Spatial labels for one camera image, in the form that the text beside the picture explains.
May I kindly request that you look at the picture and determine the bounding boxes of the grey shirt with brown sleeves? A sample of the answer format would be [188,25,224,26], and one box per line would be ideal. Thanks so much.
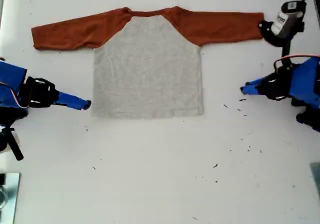
[30,5,265,120]

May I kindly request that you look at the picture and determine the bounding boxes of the steel plate with black clamp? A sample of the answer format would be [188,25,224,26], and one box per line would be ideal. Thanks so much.
[0,172,21,224]

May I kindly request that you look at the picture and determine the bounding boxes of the red and white wire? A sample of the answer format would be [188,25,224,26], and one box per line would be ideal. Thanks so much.
[0,83,29,109]
[273,54,320,73]

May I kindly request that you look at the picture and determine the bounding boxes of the black camera stalk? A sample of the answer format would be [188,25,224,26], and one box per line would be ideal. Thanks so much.
[258,20,293,58]
[5,127,25,161]

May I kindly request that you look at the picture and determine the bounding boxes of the black and silver camera box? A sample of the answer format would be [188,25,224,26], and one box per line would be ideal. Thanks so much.
[273,0,307,39]

